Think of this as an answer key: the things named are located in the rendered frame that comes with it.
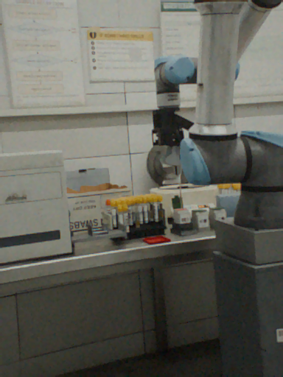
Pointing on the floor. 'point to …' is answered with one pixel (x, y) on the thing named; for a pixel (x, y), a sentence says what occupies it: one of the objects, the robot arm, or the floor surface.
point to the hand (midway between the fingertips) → (179, 170)
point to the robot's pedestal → (250, 316)
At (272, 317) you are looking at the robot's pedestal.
